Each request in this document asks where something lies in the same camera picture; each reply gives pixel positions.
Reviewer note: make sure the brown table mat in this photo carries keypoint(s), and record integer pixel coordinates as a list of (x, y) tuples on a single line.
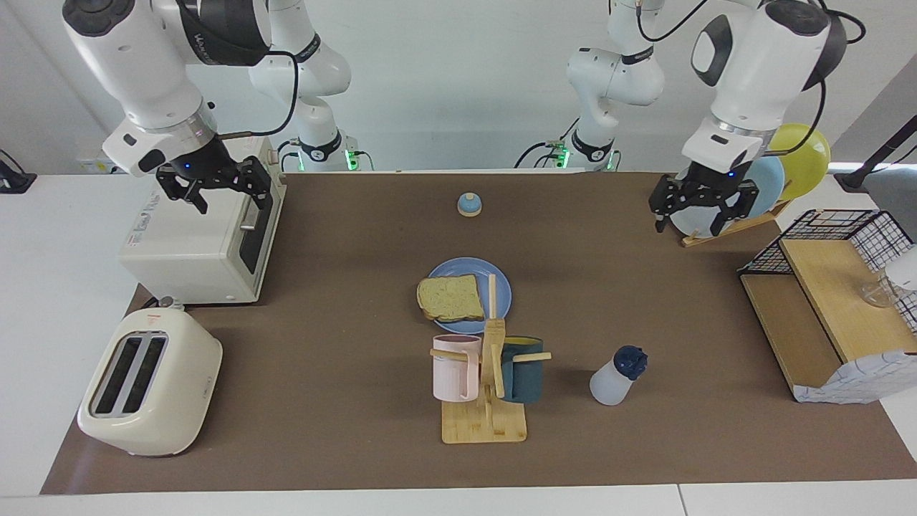
[(344, 322)]

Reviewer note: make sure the wooden plate rack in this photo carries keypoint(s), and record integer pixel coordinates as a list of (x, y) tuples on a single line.
[(738, 226)]

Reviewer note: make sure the wooden mug tree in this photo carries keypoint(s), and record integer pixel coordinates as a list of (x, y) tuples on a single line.
[(494, 423)]

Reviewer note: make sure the small blue bell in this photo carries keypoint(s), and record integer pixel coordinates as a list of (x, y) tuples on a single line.
[(469, 206)]

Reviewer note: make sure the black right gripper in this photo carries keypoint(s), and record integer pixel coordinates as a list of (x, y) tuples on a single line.
[(202, 163)]

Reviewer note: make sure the light blue round plate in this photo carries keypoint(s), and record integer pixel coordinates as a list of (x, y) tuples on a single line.
[(770, 179)]

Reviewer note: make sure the white toaster oven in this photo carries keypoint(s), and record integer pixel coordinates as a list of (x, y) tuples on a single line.
[(186, 251)]

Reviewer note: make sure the toasted bread slice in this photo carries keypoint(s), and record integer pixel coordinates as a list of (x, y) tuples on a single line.
[(451, 297)]

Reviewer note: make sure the dark teal mug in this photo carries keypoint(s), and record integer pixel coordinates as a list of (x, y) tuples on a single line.
[(526, 376)]

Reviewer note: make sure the yellow round plate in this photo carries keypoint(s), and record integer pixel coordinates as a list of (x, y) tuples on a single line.
[(809, 161)]

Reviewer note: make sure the wooden shelf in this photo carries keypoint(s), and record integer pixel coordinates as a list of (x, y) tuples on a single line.
[(824, 287)]

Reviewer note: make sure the white power strip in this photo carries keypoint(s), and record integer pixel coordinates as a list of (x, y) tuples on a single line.
[(97, 166)]

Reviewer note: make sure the black clamp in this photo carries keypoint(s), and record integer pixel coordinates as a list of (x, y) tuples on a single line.
[(14, 180)]

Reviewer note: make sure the clear glass cup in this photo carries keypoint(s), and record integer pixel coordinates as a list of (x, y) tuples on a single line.
[(877, 294)]

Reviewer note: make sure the white blue grid cloth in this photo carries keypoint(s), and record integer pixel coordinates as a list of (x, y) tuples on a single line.
[(860, 380)]

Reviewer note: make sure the grey round plate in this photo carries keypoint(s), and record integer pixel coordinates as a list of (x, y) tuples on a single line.
[(698, 218)]

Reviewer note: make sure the white blue-capped seasoning bottle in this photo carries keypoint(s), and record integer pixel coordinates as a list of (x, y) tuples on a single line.
[(609, 383)]

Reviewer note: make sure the pink ribbed mug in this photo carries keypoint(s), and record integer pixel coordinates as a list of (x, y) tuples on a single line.
[(451, 373)]

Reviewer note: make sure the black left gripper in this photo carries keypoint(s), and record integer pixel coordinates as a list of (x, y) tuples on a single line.
[(713, 183)]

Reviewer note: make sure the black lamp stand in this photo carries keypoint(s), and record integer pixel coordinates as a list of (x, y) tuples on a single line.
[(870, 161)]

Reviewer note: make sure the cream two-slot toaster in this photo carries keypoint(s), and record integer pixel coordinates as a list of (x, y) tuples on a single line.
[(179, 387)]

